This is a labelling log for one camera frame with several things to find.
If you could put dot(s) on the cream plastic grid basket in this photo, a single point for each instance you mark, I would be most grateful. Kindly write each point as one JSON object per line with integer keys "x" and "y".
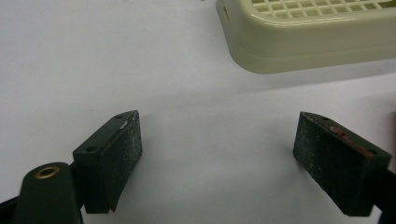
{"x": 306, "y": 34}

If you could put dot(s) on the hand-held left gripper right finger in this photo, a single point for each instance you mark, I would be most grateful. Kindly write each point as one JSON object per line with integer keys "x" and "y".
{"x": 333, "y": 161}

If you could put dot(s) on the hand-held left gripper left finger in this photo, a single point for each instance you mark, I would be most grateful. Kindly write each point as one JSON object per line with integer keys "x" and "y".
{"x": 106, "y": 161}

